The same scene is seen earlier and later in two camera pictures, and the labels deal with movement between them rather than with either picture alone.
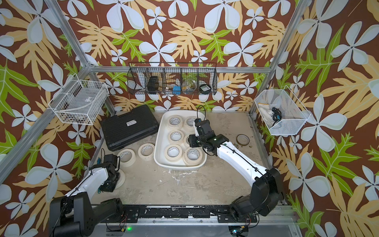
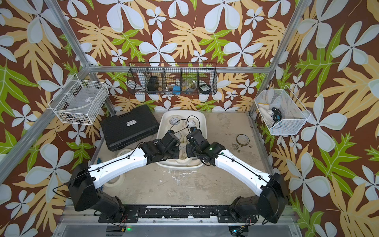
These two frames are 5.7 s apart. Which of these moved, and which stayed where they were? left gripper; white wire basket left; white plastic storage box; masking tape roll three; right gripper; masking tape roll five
Moved: right gripper; left gripper
Stayed: white wire basket left; masking tape roll five; white plastic storage box; masking tape roll three
